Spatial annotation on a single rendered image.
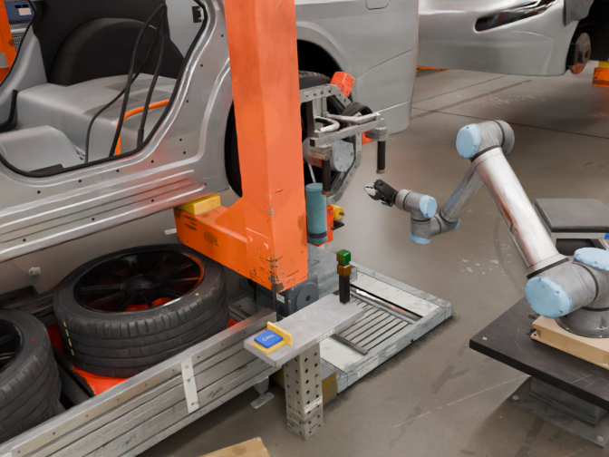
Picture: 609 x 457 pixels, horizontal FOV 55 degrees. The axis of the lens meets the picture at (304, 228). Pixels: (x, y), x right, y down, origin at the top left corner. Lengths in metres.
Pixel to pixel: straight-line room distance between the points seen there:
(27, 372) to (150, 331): 0.41
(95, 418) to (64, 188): 0.78
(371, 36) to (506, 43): 1.94
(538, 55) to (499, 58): 0.27
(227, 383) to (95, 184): 0.87
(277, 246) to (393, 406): 0.82
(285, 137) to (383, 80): 1.24
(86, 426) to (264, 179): 0.96
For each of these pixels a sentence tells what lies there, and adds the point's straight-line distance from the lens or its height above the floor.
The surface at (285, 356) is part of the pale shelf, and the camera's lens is 1.95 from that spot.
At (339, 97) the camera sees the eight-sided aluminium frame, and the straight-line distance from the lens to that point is 2.65.
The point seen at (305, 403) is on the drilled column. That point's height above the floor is 0.17.
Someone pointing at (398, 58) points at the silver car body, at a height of 1.14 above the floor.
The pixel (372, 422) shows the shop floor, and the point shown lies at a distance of 2.37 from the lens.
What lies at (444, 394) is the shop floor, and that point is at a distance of 2.52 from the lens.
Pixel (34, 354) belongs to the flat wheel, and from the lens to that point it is 2.11.
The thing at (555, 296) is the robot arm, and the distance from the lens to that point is 2.09.
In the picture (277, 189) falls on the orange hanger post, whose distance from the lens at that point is 1.99.
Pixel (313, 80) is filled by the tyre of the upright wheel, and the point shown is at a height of 1.14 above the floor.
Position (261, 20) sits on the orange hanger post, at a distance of 1.86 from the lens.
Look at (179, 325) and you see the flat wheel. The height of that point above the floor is 0.45.
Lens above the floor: 1.60
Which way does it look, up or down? 24 degrees down
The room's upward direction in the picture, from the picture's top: 3 degrees counter-clockwise
